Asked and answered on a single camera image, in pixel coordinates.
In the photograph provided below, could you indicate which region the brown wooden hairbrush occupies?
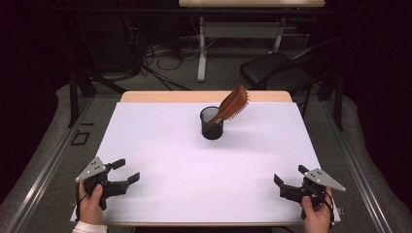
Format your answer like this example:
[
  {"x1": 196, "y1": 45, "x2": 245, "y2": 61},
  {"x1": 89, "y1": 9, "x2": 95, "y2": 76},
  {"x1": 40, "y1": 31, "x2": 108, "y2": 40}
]
[{"x1": 203, "y1": 84, "x2": 251, "y2": 133}]

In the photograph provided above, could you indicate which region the person's right hand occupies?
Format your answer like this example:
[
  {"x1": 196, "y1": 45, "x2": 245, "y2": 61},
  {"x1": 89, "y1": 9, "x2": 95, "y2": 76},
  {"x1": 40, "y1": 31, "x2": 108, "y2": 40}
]
[{"x1": 300, "y1": 187, "x2": 334, "y2": 233}]

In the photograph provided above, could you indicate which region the bundle of floor cables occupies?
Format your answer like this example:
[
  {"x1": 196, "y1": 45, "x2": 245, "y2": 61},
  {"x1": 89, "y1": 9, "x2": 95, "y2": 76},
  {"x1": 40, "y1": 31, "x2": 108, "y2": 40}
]
[{"x1": 122, "y1": 16, "x2": 202, "y2": 91}]

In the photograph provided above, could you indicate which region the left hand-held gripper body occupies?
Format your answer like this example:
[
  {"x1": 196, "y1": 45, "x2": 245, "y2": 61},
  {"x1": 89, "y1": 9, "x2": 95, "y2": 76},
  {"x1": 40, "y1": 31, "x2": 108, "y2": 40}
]
[{"x1": 75, "y1": 156, "x2": 130, "y2": 212}]

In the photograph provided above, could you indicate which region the white board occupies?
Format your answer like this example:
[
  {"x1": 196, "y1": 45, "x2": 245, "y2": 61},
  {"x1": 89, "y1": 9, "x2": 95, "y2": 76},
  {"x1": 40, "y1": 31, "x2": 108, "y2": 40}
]
[{"x1": 70, "y1": 101, "x2": 342, "y2": 225}]

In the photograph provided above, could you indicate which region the grey metal floor rail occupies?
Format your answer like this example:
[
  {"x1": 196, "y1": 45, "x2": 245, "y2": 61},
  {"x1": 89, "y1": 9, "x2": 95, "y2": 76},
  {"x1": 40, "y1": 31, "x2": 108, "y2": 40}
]
[
  {"x1": 6, "y1": 96, "x2": 95, "y2": 233},
  {"x1": 319, "y1": 96, "x2": 395, "y2": 233}
]

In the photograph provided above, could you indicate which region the wooden table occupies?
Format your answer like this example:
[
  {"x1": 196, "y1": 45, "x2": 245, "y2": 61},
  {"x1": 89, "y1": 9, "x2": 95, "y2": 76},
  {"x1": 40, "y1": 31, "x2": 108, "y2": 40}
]
[{"x1": 120, "y1": 90, "x2": 293, "y2": 104}]

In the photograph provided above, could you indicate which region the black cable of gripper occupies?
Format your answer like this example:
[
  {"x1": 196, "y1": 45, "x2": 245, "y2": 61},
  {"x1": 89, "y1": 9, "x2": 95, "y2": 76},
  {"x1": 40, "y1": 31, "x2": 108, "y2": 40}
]
[
  {"x1": 315, "y1": 185, "x2": 335, "y2": 226},
  {"x1": 75, "y1": 183, "x2": 86, "y2": 223}
]

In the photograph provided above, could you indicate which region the black folding chair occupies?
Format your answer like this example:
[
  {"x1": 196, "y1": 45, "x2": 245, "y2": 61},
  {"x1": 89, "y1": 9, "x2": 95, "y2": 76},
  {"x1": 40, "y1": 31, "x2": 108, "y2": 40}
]
[{"x1": 239, "y1": 37, "x2": 344, "y2": 119}]

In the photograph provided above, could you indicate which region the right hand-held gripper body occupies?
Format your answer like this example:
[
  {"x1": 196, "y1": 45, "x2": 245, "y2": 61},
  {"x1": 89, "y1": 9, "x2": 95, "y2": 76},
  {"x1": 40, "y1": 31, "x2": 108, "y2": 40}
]
[{"x1": 279, "y1": 168, "x2": 347, "y2": 221}]

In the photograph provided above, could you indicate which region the white-framed desk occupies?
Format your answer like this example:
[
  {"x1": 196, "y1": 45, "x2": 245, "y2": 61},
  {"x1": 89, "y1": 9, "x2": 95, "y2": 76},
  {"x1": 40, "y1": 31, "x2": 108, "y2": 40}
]
[{"x1": 178, "y1": 0, "x2": 326, "y2": 83}]

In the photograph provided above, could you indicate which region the person's left hand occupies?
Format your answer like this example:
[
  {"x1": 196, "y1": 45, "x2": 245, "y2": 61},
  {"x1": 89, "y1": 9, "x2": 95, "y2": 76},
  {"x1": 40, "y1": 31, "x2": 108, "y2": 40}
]
[{"x1": 78, "y1": 181, "x2": 105, "y2": 226}]

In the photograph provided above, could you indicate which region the black metal stand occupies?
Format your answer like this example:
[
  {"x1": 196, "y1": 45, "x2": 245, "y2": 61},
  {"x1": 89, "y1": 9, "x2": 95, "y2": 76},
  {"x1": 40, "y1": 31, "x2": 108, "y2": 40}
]
[
  {"x1": 317, "y1": 71, "x2": 345, "y2": 132},
  {"x1": 66, "y1": 69, "x2": 129, "y2": 129}
]

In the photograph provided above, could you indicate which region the black mesh cup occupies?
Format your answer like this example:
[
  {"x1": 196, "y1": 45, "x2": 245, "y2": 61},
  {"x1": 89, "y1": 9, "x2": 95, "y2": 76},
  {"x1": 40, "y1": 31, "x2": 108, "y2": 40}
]
[{"x1": 199, "y1": 105, "x2": 226, "y2": 141}]

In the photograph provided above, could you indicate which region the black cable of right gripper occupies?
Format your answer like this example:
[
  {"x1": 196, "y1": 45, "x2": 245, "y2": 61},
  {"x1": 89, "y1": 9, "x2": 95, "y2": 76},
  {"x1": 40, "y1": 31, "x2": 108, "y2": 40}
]
[{"x1": 315, "y1": 185, "x2": 335, "y2": 226}]

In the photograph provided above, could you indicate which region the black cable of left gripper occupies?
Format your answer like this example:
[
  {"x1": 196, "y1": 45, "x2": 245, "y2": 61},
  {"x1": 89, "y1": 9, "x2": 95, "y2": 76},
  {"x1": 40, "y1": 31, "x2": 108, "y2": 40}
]
[{"x1": 75, "y1": 183, "x2": 86, "y2": 223}]

